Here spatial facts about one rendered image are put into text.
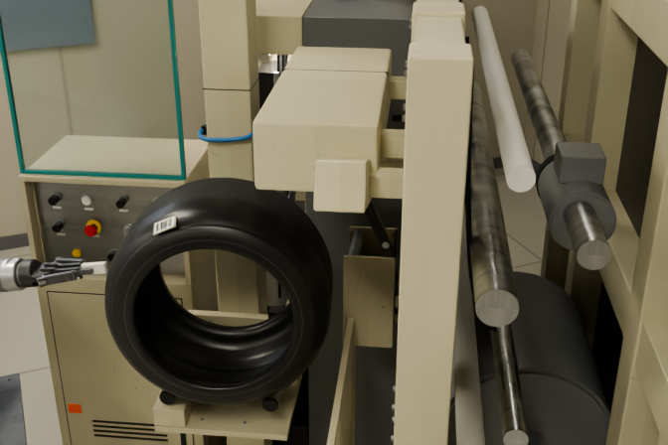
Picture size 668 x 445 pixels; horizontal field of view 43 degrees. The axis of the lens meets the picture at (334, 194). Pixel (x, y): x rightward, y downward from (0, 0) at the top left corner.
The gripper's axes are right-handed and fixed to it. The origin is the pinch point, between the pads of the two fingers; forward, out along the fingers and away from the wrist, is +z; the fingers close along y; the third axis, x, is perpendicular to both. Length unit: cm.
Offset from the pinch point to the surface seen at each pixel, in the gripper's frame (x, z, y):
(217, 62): -45, 36, 27
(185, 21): -10, -52, 287
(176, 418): 42.8, 15.9, -9.3
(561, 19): 34, 171, 377
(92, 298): 37, -30, 51
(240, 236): -11.8, 44.6, -12.4
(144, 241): -12.7, 21.1, -12.9
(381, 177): -33, 82, -36
